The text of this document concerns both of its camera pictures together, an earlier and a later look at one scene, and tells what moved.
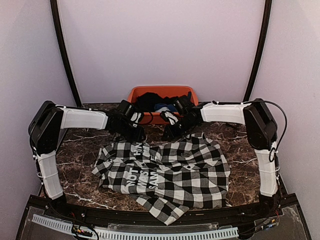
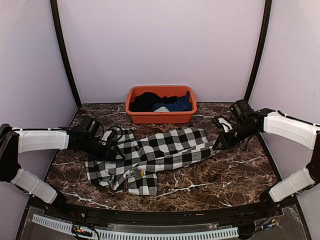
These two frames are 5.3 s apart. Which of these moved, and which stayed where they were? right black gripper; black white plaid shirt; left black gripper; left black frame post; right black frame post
Moved: right black gripper; left black gripper; black white plaid shirt
Stayed: right black frame post; left black frame post
